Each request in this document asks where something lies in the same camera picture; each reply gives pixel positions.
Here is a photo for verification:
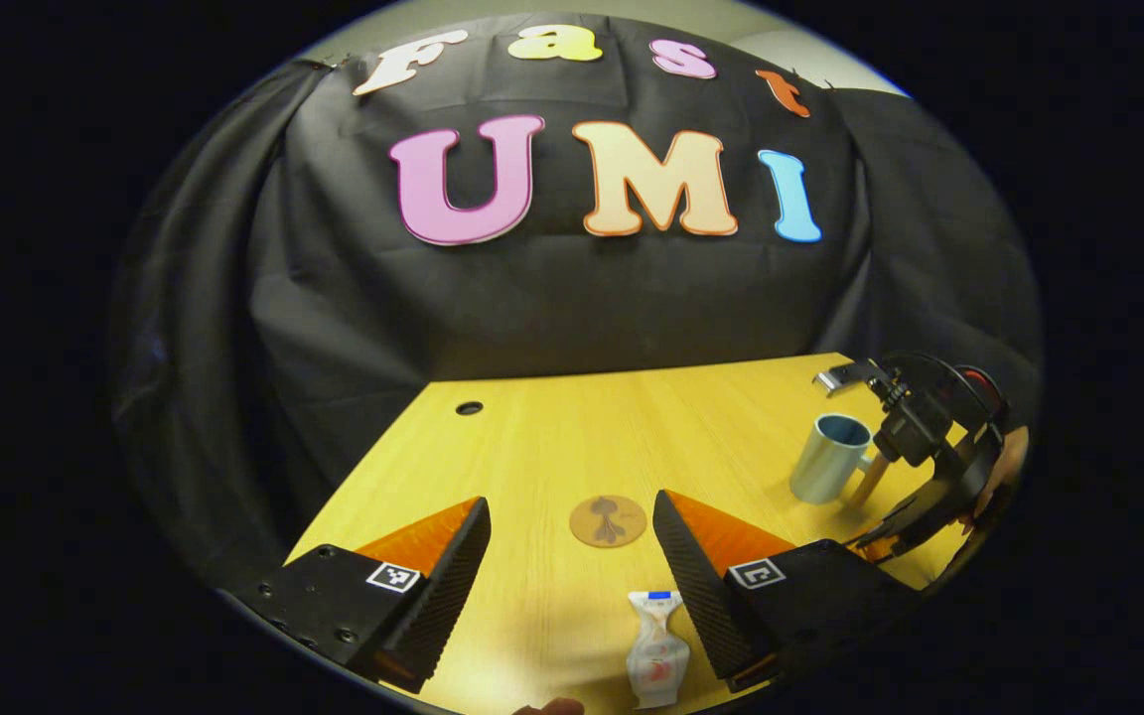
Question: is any white toothpaste tube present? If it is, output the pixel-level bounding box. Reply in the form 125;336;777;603
625;589;692;710

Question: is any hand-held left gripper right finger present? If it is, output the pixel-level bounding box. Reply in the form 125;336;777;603
651;489;916;693

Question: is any black backdrop cloth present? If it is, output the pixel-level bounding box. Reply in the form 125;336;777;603
110;12;1045;597

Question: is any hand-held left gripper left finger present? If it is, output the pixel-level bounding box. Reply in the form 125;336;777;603
254;497;492;694

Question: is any wooden desktop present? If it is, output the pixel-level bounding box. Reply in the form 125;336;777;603
284;353;980;715

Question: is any round brown coaster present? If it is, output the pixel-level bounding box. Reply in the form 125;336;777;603
569;495;648;549

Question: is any light blue cup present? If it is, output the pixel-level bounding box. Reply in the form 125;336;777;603
788;413;876;505

